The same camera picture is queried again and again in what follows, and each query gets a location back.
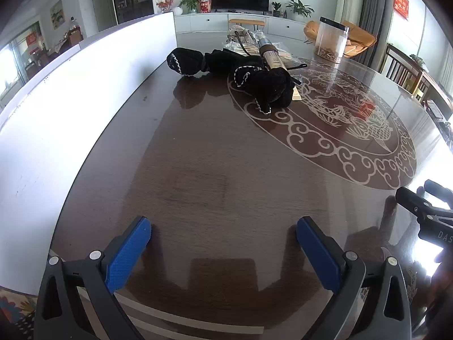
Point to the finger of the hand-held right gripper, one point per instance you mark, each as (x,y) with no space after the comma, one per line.
(439,189)
(410,200)

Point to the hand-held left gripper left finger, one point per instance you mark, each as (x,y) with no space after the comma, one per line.
(129,255)

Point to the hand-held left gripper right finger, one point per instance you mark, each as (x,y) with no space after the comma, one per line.
(318,255)

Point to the white cardboard box wall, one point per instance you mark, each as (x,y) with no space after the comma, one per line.
(53,131)

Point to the black knit glove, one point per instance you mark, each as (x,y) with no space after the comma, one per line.
(223,60)
(274,88)
(247,76)
(185,60)

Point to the gold bottle with clear cap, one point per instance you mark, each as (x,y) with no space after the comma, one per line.
(274,55)

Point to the clear packet of wooden sticks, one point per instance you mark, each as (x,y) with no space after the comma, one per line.
(233,46)

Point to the wooden side table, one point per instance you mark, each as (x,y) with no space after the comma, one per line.
(437,95)

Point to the patterned cloth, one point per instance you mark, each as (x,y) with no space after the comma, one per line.
(17,311)

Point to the wooden slatted chair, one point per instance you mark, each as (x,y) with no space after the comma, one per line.
(401,69)

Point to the orange lounge chair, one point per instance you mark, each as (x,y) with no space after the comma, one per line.
(361,39)

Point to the clear jar with black lid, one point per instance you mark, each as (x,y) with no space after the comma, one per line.
(331,39)

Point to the grey curtain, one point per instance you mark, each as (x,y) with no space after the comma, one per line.
(375,14)

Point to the large leafy potted plant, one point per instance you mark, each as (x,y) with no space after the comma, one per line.
(299,9)

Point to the balcony glass door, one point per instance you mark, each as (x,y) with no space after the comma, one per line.
(17,56)

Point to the small potted plant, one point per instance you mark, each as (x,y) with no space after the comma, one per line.
(276,9)

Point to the orange top bench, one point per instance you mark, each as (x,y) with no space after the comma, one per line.
(246,21)

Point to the white tv cabinet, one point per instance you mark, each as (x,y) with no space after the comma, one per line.
(205,21)

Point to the framed landscape painting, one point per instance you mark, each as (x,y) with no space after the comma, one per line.
(57,14)

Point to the red flowers in vase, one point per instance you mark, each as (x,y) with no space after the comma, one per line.
(165,4)

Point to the green plant in white pot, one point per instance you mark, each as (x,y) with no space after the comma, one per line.
(189,3)

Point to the red gift bag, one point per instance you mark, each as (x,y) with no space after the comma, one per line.
(205,5)

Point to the red wall hanging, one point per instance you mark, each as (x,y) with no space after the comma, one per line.
(401,4)

